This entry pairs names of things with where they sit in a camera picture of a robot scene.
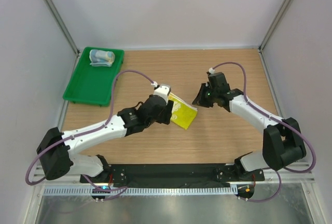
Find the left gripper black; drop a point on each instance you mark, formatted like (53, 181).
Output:
(165, 118)

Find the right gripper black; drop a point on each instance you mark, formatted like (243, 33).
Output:
(200, 99)

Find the yellow green patterned towel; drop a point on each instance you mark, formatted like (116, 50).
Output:
(183, 114)

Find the blue polka dot towel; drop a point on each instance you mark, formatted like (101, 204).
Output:
(101, 58)

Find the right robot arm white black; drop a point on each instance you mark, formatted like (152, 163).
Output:
(281, 143)

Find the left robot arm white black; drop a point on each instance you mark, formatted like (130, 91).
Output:
(60, 152)

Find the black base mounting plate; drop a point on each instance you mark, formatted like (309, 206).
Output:
(173, 176)

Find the green plastic tray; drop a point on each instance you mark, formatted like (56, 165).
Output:
(93, 84)

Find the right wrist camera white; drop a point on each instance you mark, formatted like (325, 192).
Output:
(211, 70)

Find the white slotted cable duct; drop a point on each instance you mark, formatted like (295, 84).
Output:
(87, 190)

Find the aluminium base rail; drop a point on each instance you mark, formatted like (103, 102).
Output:
(287, 176)

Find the right aluminium frame post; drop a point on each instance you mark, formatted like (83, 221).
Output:
(275, 23)

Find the aluminium frame post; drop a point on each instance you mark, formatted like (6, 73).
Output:
(275, 23)
(59, 21)

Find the left aluminium frame post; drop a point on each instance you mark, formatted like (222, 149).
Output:
(59, 21)

